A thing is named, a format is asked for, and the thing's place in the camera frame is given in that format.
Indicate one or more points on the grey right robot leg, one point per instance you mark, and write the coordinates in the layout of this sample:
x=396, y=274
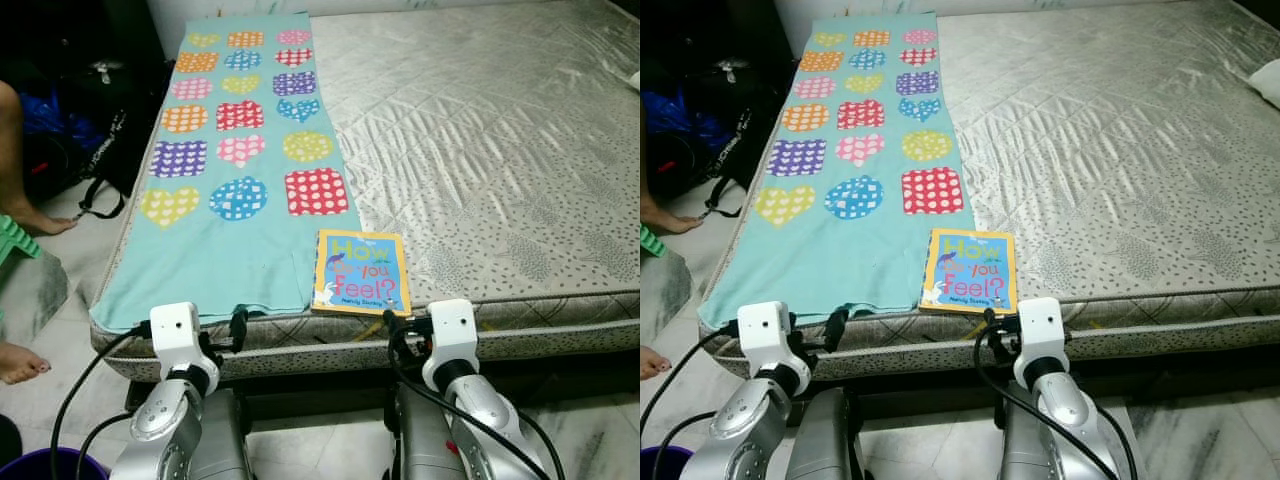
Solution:
x=420, y=440
x=1022, y=445

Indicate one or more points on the yellow-edged blue children's book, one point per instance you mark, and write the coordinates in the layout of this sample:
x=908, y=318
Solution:
x=362, y=272
x=968, y=270

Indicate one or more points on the grey left robot leg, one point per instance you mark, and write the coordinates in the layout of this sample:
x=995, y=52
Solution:
x=825, y=435
x=228, y=435

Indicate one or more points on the white pillow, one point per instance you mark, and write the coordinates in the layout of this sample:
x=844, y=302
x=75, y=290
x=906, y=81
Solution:
x=1268, y=82

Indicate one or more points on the seated person in black shorts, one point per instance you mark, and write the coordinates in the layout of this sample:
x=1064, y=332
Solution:
x=665, y=215
x=15, y=170

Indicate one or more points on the turquoise blanket with colourful shapes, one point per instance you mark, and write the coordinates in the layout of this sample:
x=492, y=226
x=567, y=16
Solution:
x=850, y=260
x=230, y=260

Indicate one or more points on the stacked green plastic stools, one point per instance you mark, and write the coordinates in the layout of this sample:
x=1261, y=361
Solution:
x=652, y=243
x=18, y=250

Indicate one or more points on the grey quilted spotted mattress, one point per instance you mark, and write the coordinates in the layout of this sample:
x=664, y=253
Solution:
x=1100, y=130
x=480, y=130

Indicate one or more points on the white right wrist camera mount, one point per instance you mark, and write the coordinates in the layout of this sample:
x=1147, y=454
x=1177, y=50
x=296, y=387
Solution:
x=453, y=328
x=1040, y=326

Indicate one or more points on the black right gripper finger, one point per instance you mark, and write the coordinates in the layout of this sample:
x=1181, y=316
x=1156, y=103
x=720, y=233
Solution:
x=394, y=332
x=989, y=330

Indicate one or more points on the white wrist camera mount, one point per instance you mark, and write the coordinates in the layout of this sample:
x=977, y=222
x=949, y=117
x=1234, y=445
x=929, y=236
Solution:
x=175, y=332
x=453, y=328
x=765, y=332
x=1040, y=326

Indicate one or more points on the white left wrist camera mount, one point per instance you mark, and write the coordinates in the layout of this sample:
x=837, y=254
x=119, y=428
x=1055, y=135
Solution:
x=765, y=332
x=175, y=332

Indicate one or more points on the grey robot leg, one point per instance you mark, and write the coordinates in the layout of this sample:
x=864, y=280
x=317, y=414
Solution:
x=1022, y=445
x=420, y=440
x=825, y=435
x=228, y=435

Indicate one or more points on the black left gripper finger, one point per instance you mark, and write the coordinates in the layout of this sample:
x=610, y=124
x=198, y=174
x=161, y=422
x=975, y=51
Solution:
x=238, y=328
x=837, y=328

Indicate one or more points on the black bag with white print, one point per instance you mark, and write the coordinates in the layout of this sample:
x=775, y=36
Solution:
x=750, y=120
x=125, y=120

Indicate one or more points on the blue bag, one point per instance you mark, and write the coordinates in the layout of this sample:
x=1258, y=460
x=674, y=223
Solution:
x=60, y=118
x=690, y=118

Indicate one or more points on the black bed frame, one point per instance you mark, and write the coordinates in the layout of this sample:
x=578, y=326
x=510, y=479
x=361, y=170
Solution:
x=320, y=385
x=920, y=385

